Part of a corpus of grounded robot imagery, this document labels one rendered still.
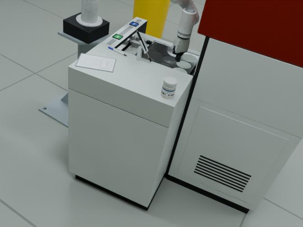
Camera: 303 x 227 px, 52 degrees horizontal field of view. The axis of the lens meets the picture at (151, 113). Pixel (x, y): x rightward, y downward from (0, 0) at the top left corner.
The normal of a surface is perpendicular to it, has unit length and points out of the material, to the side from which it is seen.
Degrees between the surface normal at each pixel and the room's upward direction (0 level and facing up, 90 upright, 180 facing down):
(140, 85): 0
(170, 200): 0
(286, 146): 90
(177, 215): 0
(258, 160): 90
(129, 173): 90
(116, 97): 90
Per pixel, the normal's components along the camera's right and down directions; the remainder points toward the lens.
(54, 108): 0.16, -0.76
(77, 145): -0.38, 0.54
